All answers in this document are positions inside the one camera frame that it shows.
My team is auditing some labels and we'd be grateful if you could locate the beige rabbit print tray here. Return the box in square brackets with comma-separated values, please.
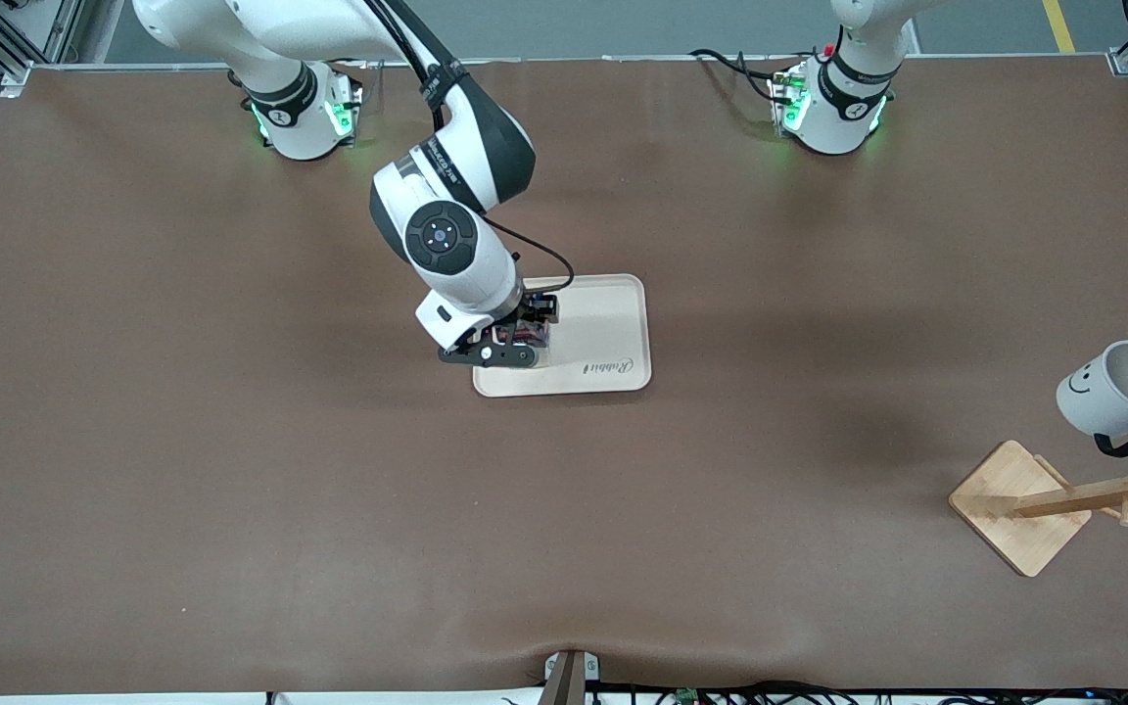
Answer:
[472, 273, 653, 399]

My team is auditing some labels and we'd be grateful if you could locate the blue milk carton green cap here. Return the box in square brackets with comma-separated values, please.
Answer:
[495, 321, 552, 352]

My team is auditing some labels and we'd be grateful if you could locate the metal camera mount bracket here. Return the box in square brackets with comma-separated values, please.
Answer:
[541, 648, 602, 705]

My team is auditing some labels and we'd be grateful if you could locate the black left arm base cable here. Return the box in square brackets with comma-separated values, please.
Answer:
[688, 48, 796, 105]

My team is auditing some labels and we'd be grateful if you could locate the white smiley mug black handle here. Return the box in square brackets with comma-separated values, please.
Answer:
[1056, 340, 1128, 459]

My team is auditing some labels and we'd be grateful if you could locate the wooden mug rack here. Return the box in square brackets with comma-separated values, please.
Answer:
[949, 439, 1128, 579]

